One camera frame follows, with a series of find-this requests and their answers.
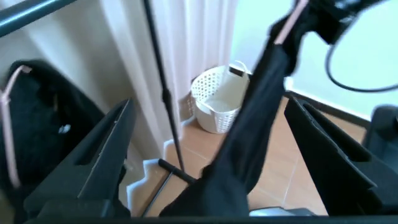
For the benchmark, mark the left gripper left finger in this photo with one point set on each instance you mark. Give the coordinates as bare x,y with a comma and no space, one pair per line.
68,186

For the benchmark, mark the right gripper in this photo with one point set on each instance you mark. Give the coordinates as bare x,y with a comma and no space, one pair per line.
335,15

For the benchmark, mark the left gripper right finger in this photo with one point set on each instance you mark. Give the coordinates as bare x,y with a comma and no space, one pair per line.
335,174

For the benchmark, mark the pink clothes hanger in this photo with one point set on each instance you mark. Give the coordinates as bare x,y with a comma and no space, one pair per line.
290,21
7,130

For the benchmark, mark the black garment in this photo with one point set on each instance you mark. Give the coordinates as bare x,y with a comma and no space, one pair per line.
248,130
34,124

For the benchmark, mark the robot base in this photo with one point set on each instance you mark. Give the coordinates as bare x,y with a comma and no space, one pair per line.
280,212

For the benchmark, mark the black clothes rack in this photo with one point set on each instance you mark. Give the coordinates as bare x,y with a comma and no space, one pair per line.
166,93

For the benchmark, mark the white laundry basket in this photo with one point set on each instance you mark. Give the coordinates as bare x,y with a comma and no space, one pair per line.
214,99

